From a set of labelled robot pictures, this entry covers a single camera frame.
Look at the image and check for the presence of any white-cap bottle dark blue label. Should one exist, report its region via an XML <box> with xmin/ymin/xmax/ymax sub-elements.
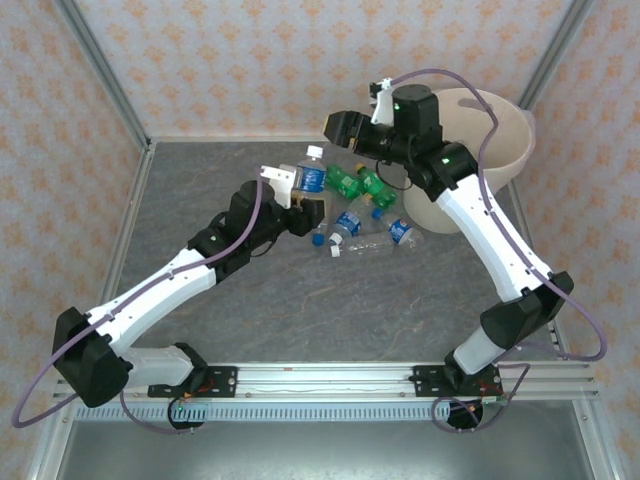
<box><xmin>293</xmin><ymin>144</ymin><xmax>329</xmax><ymax>194</ymax></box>

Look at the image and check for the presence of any clear bottle light-blue red label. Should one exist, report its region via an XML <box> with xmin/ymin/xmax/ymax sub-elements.
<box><xmin>311</xmin><ymin>198</ymin><xmax>342</xmax><ymax>248</ymax></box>

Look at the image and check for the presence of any clear white-cap bottle no label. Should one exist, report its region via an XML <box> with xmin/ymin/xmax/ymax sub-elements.
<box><xmin>328</xmin><ymin>231</ymin><xmax>397</xmax><ymax>259</ymax></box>

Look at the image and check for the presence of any blue-cap bottle round-logo label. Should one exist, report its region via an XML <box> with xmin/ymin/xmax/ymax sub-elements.
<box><xmin>371</xmin><ymin>208</ymin><xmax>426</xmax><ymax>249</ymax></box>

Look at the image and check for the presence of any cream plastic bin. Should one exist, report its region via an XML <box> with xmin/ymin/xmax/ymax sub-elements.
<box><xmin>402</xmin><ymin>87</ymin><xmax>536</xmax><ymax>235</ymax></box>

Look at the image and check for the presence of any green bottle ingredient-panel label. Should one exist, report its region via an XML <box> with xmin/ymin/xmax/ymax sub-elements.
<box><xmin>325</xmin><ymin>164</ymin><xmax>370</xmax><ymax>198</ymax></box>

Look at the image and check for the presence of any white-cap bottle barcode blue label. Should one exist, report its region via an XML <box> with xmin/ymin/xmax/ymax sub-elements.
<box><xmin>329</xmin><ymin>196</ymin><xmax>375</xmax><ymax>247</ymax></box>

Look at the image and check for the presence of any green bottle white-logo label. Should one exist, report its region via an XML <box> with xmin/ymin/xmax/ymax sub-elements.
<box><xmin>354</xmin><ymin>163</ymin><xmax>399</xmax><ymax>209</ymax></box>

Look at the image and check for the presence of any metal lower shelf panel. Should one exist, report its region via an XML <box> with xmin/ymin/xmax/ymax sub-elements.
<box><xmin>24</xmin><ymin>418</ymin><xmax>617</xmax><ymax>480</ymax></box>

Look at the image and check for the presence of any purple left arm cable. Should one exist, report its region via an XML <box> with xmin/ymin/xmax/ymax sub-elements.
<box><xmin>12</xmin><ymin>168</ymin><xmax>275</xmax><ymax>429</ymax></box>

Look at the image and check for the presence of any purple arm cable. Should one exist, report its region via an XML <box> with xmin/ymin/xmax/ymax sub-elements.
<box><xmin>390</xmin><ymin>68</ymin><xmax>609</xmax><ymax>362</ymax></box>
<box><xmin>12</xmin><ymin>168</ymin><xmax>275</xmax><ymax>429</ymax></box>

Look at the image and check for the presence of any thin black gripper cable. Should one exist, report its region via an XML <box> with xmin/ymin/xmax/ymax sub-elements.
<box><xmin>374</xmin><ymin>148</ymin><xmax>417</xmax><ymax>194</ymax></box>

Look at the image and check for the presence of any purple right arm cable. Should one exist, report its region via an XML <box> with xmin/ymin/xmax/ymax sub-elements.
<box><xmin>390</xmin><ymin>68</ymin><xmax>609</xmax><ymax>362</ymax></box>

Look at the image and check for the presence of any aluminium frame post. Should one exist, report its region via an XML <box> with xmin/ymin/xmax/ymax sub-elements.
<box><xmin>53</xmin><ymin>0</ymin><xmax>154</xmax><ymax>152</ymax></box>
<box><xmin>517</xmin><ymin>0</ymin><xmax>597</xmax><ymax>109</ymax></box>

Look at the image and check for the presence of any black left mount plate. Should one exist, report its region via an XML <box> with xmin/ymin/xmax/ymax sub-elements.
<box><xmin>148</xmin><ymin>365</ymin><xmax>239</xmax><ymax>400</ymax></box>

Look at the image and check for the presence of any black mount plate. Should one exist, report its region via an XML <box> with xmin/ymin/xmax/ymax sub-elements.
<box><xmin>412</xmin><ymin>364</ymin><xmax>504</xmax><ymax>400</ymax></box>
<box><xmin>148</xmin><ymin>365</ymin><xmax>239</xmax><ymax>400</ymax></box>

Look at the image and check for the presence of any aluminium front rail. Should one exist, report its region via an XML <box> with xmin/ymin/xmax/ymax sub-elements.
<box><xmin>53</xmin><ymin>363</ymin><xmax>602</xmax><ymax>402</ymax></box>

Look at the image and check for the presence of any grey slotted cable duct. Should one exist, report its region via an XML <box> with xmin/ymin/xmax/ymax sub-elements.
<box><xmin>73</xmin><ymin>401</ymin><xmax>507</xmax><ymax>424</ymax></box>

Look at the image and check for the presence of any black right mount plate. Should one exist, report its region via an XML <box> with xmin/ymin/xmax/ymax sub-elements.
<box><xmin>412</xmin><ymin>364</ymin><xmax>504</xmax><ymax>400</ymax></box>

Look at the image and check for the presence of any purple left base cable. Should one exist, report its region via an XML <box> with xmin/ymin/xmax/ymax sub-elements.
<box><xmin>118</xmin><ymin>389</ymin><xmax>207</xmax><ymax>435</ymax></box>

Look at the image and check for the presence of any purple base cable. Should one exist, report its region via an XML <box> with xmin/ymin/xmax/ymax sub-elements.
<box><xmin>429</xmin><ymin>361</ymin><xmax>532</xmax><ymax>435</ymax></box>
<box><xmin>118</xmin><ymin>389</ymin><xmax>207</xmax><ymax>435</ymax></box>

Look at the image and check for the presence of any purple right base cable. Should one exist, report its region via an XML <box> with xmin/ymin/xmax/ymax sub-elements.
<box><xmin>429</xmin><ymin>361</ymin><xmax>532</xmax><ymax>435</ymax></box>

